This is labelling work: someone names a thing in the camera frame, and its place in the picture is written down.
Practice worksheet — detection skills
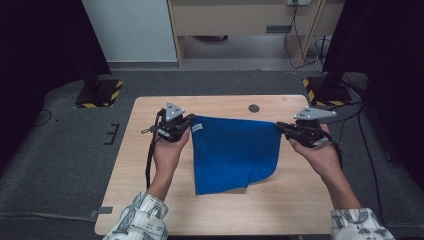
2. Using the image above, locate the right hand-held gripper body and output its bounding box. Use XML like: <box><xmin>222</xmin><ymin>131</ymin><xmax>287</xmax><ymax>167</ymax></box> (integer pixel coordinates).
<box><xmin>289</xmin><ymin>106</ymin><xmax>338</xmax><ymax>148</ymax></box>

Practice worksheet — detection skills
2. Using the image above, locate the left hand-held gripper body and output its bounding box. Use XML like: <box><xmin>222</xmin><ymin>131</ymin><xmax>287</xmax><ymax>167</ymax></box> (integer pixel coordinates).
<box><xmin>156</xmin><ymin>101</ymin><xmax>188</xmax><ymax>144</ymax></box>

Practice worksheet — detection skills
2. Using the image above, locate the blue cloth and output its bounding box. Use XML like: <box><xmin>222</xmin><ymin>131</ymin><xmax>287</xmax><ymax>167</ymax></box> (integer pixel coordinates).
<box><xmin>190</xmin><ymin>114</ymin><xmax>283</xmax><ymax>196</ymax></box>

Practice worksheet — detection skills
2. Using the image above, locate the person's right hand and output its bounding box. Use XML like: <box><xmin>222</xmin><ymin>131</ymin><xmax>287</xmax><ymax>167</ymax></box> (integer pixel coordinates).
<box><xmin>288</xmin><ymin>123</ymin><xmax>343</xmax><ymax>182</ymax></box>

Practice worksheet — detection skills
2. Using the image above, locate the person's left hand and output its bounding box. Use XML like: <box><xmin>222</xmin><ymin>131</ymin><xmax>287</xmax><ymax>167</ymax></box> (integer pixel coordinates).
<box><xmin>151</xmin><ymin>128</ymin><xmax>192</xmax><ymax>178</ymax></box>

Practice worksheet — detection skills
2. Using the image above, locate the black stand with striped base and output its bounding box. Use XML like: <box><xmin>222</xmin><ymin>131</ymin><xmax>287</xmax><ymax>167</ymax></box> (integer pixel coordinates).
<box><xmin>74</xmin><ymin>66</ymin><xmax>124</xmax><ymax>109</ymax></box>
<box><xmin>302</xmin><ymin>59</ymin><xmax>354</xmax><ymax>108</ymax></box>

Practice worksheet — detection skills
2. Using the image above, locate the white cabinet panel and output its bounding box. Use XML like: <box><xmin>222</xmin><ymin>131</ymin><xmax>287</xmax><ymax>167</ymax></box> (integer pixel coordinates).
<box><xmin>81</xmin><ymin>0</ymin><xmax>178</xmax><ymax>64</ymax></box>

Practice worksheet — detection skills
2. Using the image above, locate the black curtain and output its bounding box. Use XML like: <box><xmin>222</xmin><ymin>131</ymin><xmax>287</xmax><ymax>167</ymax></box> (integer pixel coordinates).
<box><xmin>0</xmin><ymin>0</ymin><xmax>113</xmax><ymax>169</ymax></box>
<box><xmin>321</xmin><ymin>0</ymin><xmax>424</xmax><ymax>184</ymax></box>

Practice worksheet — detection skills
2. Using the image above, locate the light wooden desk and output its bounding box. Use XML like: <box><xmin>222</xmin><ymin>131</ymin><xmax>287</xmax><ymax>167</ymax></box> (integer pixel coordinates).
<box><xmin>166</xmin><ymin>0</ymin><xmax>346</xmax><ymax>69</ymax></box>

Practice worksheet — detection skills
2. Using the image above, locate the grey tape strip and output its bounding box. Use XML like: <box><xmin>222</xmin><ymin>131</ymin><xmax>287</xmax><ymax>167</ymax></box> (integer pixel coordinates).
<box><xmin>89</xmin><ymin>206</ymin><xmax>114</xmax><ymax>220</ymax></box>

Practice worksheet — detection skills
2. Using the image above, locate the left hand-held gripper cable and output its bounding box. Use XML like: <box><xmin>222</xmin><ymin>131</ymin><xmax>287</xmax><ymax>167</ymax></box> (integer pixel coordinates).
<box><xmin>141</xmin><ymin>109</ymin><xmax>167</xmax><ymax>190</ymax></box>

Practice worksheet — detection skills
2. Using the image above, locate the long black floor cable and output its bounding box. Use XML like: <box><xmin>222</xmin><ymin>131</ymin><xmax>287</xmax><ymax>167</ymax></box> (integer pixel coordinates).
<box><xmin>356</xmin><ymin>109</ymin><xmax>385</xmax><ymax>228</ymax></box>

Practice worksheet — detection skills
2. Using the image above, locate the black hanging cable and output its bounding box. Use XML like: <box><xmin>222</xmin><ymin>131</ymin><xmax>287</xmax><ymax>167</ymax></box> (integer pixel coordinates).
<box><xmin>283</xmin><ymin>1</ymin><xmax>322</xmax><ymax>71</ymax></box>

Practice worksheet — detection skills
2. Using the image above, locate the thin black looped cable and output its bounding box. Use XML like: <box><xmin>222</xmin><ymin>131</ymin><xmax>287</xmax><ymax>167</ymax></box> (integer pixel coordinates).
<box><xmin>33</xmin><ymin>109</ymin><xmax>54</xmax><ymax>128</ymax></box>

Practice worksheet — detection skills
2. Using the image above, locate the grey floor cable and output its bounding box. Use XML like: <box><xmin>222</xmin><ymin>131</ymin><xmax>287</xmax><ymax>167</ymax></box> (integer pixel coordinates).
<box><xmin>0</xmin><ymin>211</ymin><xmax>98</xmax><ymax>224</ymax></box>

